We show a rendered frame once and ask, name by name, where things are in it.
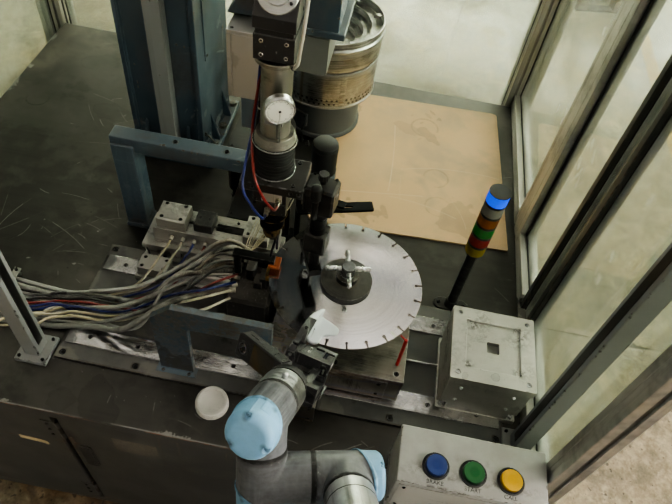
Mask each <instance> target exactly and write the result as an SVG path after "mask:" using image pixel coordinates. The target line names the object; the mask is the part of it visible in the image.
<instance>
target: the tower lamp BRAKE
mask: <svg viewBox="0 0 672 504"><path fill-rule="evenodd" d="M511 196H512V192H511V190H510V189H509V188H508V187H507V186H505V185H503V184H493V185H492V186H491V187H490V189H489V192H488V194H487V196H486V199H485V201H486V204H487V205H488V206H489V207H491V208H492V209H495V210H502V209H505V208H506V206H507V204H508V202H509V200H510V198H511Z"/></svg>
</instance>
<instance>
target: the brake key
mask: <svg viewBox="0 0 672 504"><path fill-rule="evenodd" d="M425 467H426V470H427V472H428V473H429V474H430V475H432V476H434V477H441V476H443V475H444V474H445V473H446V471H447V468H448V465H447V462H446V460H445V458H444V457H442V456H441V455H439V454H432V455H430V456H429V457H428V458H427V460H426V462H425Z"/></svg>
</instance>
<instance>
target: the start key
mask: <svg viewBox="0 0 672 504"><path fill-rule="evenodd" d="M463 476H464V478H465V480H466V481H467V482H469V483H470V484H473V485H478V484H480V483H481V482H482V481H483V480H484V478H485V471H484V468H483V467H482V466H481V465H480V464H479V463H477V462H468V463H467V464H466V465H465V466H464V468H463Z"/></svg>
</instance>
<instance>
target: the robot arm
mask: <svg viewBox="0 0 672 504"><path fill-rule="evenodd" d="M324 312H325V309H321V310H319V311H317V312H315V313H313V314H312V315H311V316H310V317H308V319H307V320H306V321H305V323H304V324H303V325H302V327H301V328H300V330H299V332H298V334H297V336H296V338H295V339H294V340H293V341H292V342H291V344H290V345H289V347H288V349H287V351H286V354H285V355H283V354H282V353H280V352H279V351H278V350H277V349H275V348H274V347H273V346H271V345H270V344H269V343H268V342H266V341H265V340H264V339H262V338H261V337H260V336H258V335H257V334H256V333H255V332H253V331H248V332H243V333H240V336H239V339H238V343H237V347H236V350H235V354H236V355H237V356H239V357H240V358H241V359H242V360H243V361H245V362H246V363H247V364H248V365H249V366H251V367H252V368H253V369H254V370H255V371H257V372H258V373H259V374H260V375H261V376H263V378H262V379H261V380H260V381H259V382H258V384H257V385H256V386H255V387H254V388H253V389H252V390H251V391H250V393H249V394H248V395H247V396H246V397H245V398H244V399H243V400H242V401H240V402H239V403H238V404H237V405H236V407H235V408H234V410H233V412H232V414H231V415H230V417H229V418H228V420H227V422H226V425H225V431H224V433H225V439H226V440H227V442H228V444H229V447H230V449H231V450H232V451H233V452H234V453H235V454H236V480H235V490H236V504H316V503H324V504H379V503H378V501H381V500H382V499H383V497H384V495H385V489H386V473H385V468H384V460H383V457H382V455H381V454H380V453H379V452H378V451H376V450H360V449H358V448H354V449H351V450H308V451H288V449H287V448H288V445H287V432H288V425H289V423H290V422H291V421H292V419H293V418H294V416H295V415H296V413H297V412H298V410H299V408H300V407H301V405H303V406H305V407H307V408H310V409H311V408H312V407H313V405H314V404H315V402H316V400H317V401H319V399H320V398H321V396H322V395H323V393H324V391H325V390H326V388H327V386H326V385H325V382H326V379H327V376H328V373H329V372H330V370H331V369H332V368H333V366H334V362H335V359H336V358H337V356H338V353H335V352H333V351H330V350H328V349H326V348H324V347H321V346H318V347H317V348H315V347H312V346H310V345H307V344H304V343H306V341H307V342H308V343H310V344H312V345H316V344H318V343H320V341H321V339H322V338H323V337H326V336H337V335H338V333H339V329H338V328H337V327H336V326H335V325H333V324H332V323H330V322H329V321H328V320H326V319H325V318H323V317H322V316H323V314H324ZM313 331H314V332H313ZM312 333H313V334H312ZM311 335H312V336H311ZM330 355H331V356H330ZM324 356H325V357H324ZM332 356H333V357H332Z"/></svg>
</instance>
